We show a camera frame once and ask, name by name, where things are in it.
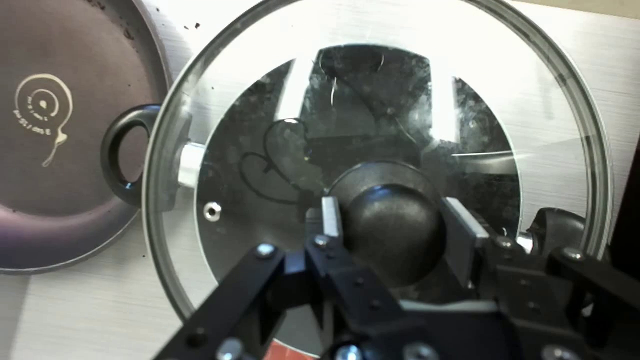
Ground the glass lid with black knob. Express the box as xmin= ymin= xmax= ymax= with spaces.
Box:
xmin=141 ymin=0 xmax=612 ymax=330

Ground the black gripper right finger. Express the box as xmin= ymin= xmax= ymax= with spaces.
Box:
xmin=438 ymin=197 xmax=640 ymax=360

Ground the dark nonstick frying pan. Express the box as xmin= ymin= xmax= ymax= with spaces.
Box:
xmin=0 ymin=0 xmax=175 ymax=276

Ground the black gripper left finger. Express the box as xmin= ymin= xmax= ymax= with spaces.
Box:
xmin=152 ymin=192 xmax=430 ymax=360

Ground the red round object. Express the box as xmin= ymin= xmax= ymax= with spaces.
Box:
xmin=267 ymin=338 xmax=335 ymax=360

